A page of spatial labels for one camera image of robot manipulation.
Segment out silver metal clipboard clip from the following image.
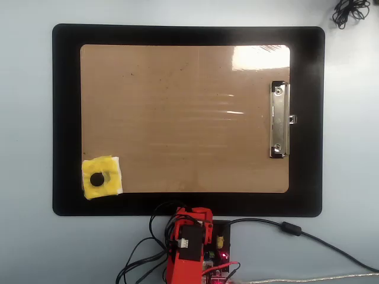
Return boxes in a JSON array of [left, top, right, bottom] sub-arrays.
[[269, 80, 298, 159]]

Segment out silver braided USB cable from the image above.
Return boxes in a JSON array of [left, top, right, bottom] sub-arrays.
[[233, 272, 379, 284]]

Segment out coiled thin black cable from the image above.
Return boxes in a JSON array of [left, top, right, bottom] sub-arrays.
[[332, 0, 371, 30]]

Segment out yellow sponge with black knob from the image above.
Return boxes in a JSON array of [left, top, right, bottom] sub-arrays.
[[81, 154, 124, 202]]

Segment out brown clipboard board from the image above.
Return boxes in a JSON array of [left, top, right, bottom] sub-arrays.
[[79, 44, 291, 194]]

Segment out black rubber mat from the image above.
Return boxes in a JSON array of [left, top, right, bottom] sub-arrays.
[[52, 23, 326, 217]]

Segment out black power cable with ferrite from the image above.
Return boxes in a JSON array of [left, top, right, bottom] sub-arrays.
[[227, 218, 379, 273]]

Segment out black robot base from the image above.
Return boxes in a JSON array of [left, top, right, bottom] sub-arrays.
[[203, 219, 232, 275]]

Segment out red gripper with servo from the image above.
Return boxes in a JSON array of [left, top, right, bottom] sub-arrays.
[[176, 206, 214, 226]]

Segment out pink red wire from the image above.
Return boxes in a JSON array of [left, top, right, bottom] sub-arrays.
[[203, 260, 242, 279]]

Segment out controller circuit board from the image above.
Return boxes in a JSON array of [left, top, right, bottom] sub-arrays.
[[202, 233, 232, 284]]

